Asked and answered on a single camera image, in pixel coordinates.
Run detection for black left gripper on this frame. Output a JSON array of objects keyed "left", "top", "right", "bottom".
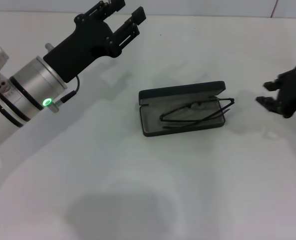
[{"left": 42, "top": 0, "right": 148, "bottom": 84}]

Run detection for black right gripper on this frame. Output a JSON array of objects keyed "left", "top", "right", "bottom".
[{"left": 256, "top": 63, "right": 296, "bottom": 119}]

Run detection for black glasses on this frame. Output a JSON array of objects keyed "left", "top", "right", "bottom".
[{"left": 159, "top": 96, "right": 236, "bottom": 130}]

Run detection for black glasses case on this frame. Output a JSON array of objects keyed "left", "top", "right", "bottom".
[{"left": 138, "top": 80, "right": 226, "bottom": 138}]

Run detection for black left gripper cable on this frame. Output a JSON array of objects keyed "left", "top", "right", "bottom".
[{"left": 47, "top": 74, "right": 81, "bottom": 113}]

